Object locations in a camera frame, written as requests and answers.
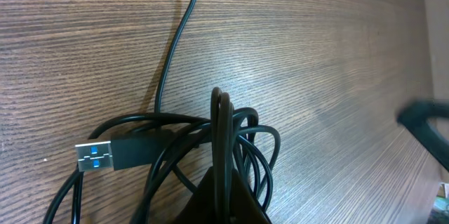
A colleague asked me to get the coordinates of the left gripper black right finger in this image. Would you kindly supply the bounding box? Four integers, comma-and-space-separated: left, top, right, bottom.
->
229, 169, 270, 224

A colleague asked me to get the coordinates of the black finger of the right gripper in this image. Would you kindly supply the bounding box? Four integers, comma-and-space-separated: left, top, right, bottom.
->
396, 100, 448, 171

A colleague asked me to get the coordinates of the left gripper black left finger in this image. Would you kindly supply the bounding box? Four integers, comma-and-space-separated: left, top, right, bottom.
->
172, 167, 216, 224

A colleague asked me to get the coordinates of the black USB-A cable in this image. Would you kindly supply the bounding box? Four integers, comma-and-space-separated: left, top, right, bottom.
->
42, 86, 281, 224

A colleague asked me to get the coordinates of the thin black micro USB cable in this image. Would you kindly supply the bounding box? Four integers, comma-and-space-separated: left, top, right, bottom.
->
154, 0, 203, 113

